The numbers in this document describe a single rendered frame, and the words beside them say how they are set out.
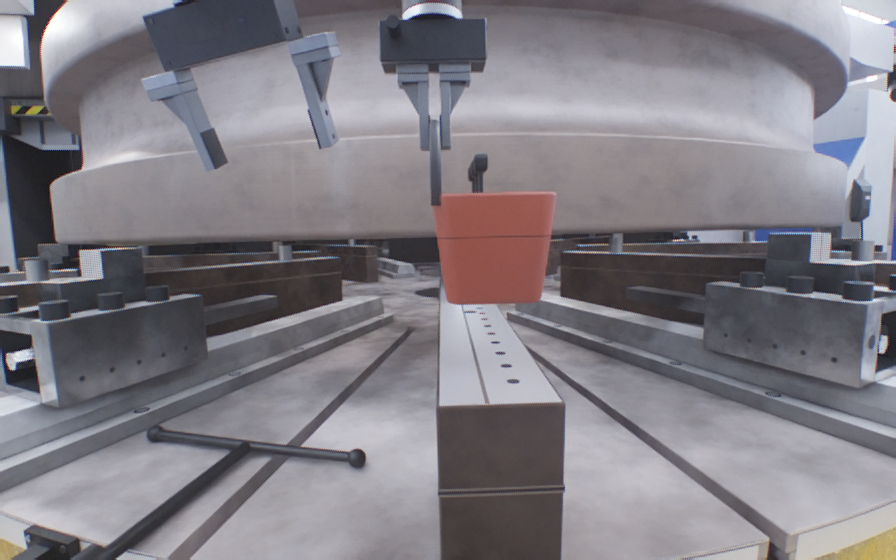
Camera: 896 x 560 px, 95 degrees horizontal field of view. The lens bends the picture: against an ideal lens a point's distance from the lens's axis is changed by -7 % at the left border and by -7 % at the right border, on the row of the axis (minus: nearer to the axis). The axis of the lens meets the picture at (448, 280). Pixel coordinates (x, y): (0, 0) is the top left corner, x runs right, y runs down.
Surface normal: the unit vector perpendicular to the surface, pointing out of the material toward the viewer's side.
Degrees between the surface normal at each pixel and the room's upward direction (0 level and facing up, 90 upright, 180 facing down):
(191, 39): 114
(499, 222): 97
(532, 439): 90
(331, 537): 0
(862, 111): 90
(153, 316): 90
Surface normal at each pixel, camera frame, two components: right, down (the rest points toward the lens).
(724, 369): -0.92, 0.07
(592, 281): -0.70, 0.11
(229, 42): -0.07, 0.51
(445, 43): 0.01, 0.12
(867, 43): 0.33, 0.11
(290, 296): 0.72, 0.07
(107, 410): 0.93, 0.03
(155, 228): -0.36, 0.12
